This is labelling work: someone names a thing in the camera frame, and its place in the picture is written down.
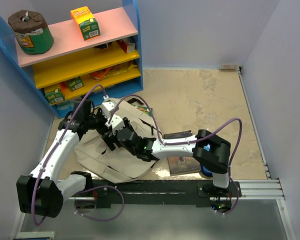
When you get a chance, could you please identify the beige canvas backpack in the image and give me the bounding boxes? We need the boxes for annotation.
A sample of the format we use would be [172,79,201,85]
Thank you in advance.
[74,100,158,184]

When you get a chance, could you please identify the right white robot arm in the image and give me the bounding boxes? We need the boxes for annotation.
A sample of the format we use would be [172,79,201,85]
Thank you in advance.
[101,126,231,197]

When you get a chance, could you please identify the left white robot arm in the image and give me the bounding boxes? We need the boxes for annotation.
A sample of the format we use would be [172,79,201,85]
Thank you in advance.
[16,99,106,218]

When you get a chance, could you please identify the yellow snack bag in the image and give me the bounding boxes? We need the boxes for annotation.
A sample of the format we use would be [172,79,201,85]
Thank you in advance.
[104,61,138,78]

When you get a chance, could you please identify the brown green toilet roll pack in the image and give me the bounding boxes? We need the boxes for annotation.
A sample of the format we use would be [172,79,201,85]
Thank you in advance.
[8,10,54,55]

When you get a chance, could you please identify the green sponge box middle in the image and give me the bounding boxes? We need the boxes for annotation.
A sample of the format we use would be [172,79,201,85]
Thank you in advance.
[65,76,84,92]

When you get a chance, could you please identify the green sponge box left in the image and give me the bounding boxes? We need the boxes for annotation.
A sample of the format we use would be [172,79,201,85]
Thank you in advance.
[45,88,65,105]

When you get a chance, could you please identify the orange snack packet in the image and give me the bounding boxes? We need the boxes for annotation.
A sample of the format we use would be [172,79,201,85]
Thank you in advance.
[89,67,113,81]

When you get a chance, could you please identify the dark tale of two cities book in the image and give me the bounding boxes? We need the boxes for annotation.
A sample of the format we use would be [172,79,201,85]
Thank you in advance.
[163,130,201,176]

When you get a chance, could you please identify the blue wooden shelf unit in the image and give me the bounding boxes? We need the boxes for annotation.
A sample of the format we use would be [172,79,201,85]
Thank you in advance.
[0,0,145,120]

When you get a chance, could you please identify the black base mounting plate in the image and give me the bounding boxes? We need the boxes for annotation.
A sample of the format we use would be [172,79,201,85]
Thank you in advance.
[72,179,242,209]

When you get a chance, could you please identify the black object on shelf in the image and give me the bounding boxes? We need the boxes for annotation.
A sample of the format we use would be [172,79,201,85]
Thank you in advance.
[94,42,112,50]

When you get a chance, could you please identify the red white small box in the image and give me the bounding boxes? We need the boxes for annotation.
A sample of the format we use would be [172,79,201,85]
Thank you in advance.
[116,38,136,54]

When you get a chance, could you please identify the blue pencil case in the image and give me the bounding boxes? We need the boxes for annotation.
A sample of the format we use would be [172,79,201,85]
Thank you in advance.
[200,143,213,177]

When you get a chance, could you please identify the orange green sponge box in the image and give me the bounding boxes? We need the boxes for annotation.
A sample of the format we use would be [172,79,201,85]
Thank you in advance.
[70,6,101,41]

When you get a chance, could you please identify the small white orange label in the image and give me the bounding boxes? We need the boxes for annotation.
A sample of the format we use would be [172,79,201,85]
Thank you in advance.
[217,64,240,71]

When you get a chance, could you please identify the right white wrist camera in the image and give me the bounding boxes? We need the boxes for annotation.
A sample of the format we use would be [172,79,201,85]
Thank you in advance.
[105,114,125,135]

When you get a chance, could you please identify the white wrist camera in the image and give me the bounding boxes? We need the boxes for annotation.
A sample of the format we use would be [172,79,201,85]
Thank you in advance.
[105,114,125,135]
[100,101,116,119]

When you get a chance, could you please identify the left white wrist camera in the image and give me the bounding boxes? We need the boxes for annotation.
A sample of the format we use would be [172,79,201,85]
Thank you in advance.
[100,101,116,119]

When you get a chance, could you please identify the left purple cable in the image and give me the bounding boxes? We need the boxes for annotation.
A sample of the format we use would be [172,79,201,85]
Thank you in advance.
[31,84,110,226]

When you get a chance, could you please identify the purple cable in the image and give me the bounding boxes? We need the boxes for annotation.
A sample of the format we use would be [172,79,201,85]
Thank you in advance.
[31,84,110,226]
[108,94,243,181]

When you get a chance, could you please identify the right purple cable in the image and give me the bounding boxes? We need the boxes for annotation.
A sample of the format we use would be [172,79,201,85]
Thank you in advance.
[108,94,243,181]

